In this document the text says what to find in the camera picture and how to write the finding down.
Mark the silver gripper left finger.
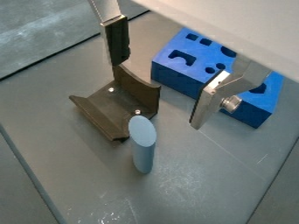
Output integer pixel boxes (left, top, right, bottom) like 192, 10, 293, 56
88, 0, 130, 66

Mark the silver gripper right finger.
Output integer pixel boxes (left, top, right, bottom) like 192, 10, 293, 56
189, 55, 272, 130

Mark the light blue oval peg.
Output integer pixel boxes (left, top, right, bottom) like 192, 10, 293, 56
128, 115, 156, 174

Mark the blue shape sorting board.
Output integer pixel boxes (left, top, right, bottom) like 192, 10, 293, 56
150, 28, 284, 129

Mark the black curved holder stand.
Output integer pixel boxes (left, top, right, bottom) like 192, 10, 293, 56
69, 65, 161, 141

